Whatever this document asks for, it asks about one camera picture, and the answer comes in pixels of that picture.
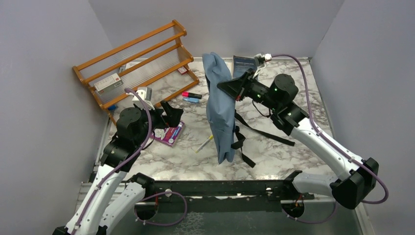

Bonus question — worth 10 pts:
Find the blue highlighter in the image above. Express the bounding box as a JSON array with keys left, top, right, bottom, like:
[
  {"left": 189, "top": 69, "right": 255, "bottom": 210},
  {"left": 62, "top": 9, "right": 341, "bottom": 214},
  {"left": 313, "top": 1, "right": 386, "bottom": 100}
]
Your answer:
[{"left": 183, "top": 97, "right": 200, "bottom": 103}]

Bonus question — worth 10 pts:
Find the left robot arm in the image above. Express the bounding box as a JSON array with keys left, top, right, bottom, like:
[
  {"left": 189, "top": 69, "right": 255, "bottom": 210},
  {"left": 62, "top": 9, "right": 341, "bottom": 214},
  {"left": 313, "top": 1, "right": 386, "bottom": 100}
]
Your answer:
[{"left": 53, "top": 101, "right": 184, "bottom": 235}]

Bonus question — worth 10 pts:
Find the dark blue book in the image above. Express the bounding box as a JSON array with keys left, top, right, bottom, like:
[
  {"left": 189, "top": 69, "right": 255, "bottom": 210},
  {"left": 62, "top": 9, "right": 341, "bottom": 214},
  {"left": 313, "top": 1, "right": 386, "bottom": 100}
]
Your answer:
[{"left": 232, "top": 55, "right": 257, "bottom": 79}]

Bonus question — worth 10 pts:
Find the purple stationery package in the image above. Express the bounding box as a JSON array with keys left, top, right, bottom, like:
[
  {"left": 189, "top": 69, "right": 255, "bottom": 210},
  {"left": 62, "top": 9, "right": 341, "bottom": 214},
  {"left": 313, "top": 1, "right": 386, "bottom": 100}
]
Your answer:
[{"left": 151, "top": 121, "right": 185, "bottom": 147}]

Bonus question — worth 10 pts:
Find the wooden shelf rack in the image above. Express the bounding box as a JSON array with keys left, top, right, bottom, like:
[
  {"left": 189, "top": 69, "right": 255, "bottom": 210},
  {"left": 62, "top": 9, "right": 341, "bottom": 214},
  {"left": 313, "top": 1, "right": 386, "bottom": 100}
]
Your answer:
[{"left": 72, "top": 20, "right": 200, "bottom": 123}]

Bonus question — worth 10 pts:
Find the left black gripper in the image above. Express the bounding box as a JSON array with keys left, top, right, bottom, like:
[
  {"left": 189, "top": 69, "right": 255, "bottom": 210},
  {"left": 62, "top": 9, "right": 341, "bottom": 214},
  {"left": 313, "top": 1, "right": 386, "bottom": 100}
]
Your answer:
[{"left": 135, "top": 100, "right": 184, "bottom": 146}]

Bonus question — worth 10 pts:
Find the pink black highlighter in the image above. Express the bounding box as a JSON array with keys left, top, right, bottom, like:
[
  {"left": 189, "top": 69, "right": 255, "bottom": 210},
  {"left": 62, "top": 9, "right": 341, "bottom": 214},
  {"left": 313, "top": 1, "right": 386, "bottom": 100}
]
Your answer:
[{"left": 182, "top": 92, "right": 202, "bottom": 99}]

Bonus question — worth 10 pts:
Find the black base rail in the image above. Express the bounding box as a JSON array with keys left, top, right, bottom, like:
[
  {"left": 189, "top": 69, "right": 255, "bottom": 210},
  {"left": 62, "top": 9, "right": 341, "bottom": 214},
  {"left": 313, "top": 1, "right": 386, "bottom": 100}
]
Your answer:
[{"left": 110, "top": 173, "right": 315, "bottom": 219}]

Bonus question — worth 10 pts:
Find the white box on shelf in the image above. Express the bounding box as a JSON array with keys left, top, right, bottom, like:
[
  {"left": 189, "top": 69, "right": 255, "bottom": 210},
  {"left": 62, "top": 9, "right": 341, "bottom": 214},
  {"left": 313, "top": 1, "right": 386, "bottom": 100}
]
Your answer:
[{"left": 94, "top": 73, "right": 123, "bottom": 94}]

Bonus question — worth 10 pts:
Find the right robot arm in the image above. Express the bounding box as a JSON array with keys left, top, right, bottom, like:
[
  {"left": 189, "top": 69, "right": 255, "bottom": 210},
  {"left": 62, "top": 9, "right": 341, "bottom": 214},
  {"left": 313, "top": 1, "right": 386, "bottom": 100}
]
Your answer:
[{"left": 217, "top": 71, "right": 379, "bottom": 210}]

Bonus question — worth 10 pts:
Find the blue backpack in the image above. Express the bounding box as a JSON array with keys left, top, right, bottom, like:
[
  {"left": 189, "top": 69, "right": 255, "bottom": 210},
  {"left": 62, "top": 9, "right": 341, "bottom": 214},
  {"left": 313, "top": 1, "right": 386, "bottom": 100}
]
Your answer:
[{"left": 202, "top": 52, "right": 296, "bottom": 168}]

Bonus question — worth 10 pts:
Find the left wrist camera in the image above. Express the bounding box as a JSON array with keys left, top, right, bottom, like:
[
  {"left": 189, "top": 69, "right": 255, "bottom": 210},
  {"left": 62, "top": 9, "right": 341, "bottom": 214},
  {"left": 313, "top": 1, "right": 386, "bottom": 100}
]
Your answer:
[{"left": 132, "top": 87, "right": 155, "bottom": 110}]

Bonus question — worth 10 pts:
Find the small red white box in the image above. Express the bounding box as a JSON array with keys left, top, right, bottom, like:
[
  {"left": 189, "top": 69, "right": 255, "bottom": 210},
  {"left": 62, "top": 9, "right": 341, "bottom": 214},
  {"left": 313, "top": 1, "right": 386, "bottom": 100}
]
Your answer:
[{"left": 177, "top": 66, "right": 188, "bottom": 75}]

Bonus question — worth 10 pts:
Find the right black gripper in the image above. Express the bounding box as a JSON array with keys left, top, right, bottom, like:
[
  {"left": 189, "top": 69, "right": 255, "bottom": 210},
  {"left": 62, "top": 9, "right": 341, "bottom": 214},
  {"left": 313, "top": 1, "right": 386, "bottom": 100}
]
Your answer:
[{"left": 217, "top": 68, "right": 280, "bottom": 112}]

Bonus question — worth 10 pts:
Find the yellow capped pen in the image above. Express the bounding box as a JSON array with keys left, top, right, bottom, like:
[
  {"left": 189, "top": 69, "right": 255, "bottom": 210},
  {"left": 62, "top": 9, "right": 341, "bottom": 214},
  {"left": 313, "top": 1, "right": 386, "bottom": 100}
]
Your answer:
[{"left": 195, "top": 135, "right": 213, "bottom": 153}]

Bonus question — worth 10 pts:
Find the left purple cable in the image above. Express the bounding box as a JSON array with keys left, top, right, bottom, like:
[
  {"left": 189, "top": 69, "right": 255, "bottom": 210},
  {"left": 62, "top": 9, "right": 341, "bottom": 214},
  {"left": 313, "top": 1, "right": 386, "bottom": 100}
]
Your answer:
[{"left": 69, "top": 87, "right": 153, "bottom": 235}]

